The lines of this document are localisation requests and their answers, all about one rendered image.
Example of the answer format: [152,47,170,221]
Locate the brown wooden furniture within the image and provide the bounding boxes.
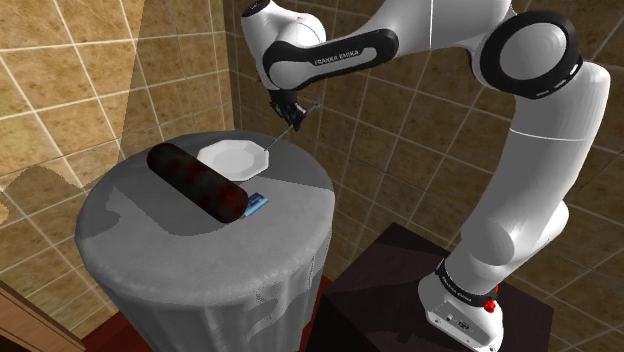
[0,280,73,352]

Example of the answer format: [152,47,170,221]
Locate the dark cylinder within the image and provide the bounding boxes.
[147,142,250,225]

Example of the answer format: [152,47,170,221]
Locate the round table with grey cloth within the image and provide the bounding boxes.
[74,129,337,352]

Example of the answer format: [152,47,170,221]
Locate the dark robot stand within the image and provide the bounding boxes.
[304,222,555,352]

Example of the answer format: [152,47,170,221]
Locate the blue card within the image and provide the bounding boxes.
[244,192,271,218]

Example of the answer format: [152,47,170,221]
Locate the thin grey stick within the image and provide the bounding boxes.
[263,101,323,153]

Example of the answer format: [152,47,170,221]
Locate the white octagonal plate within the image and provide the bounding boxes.
[196,139,271,184]

